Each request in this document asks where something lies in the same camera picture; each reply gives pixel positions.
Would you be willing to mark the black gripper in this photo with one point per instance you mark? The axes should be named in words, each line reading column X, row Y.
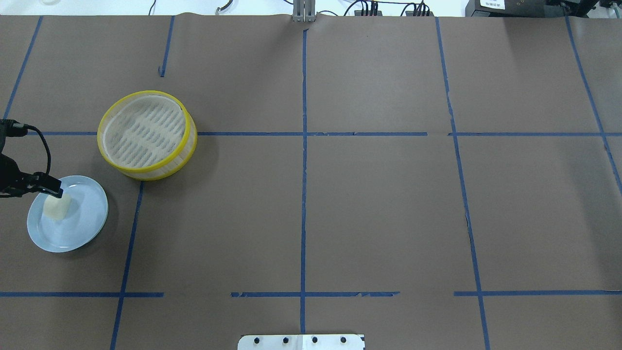
column 9, row 176

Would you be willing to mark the black box with label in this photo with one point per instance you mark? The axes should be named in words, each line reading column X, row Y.
column 543, row 8

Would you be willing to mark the metal base plate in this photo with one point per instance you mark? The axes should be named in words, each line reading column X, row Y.
column 302, row 342

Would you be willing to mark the brown paper table cover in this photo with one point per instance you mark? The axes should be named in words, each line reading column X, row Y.
column 430, row 183

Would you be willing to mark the light blue plate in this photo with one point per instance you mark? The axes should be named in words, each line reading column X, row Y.
column 85, row 219

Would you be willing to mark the aluminium frame post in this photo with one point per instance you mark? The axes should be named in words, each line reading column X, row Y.
column 304, row 11

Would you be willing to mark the white steamed bun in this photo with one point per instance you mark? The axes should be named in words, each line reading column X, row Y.
column 57, row 208

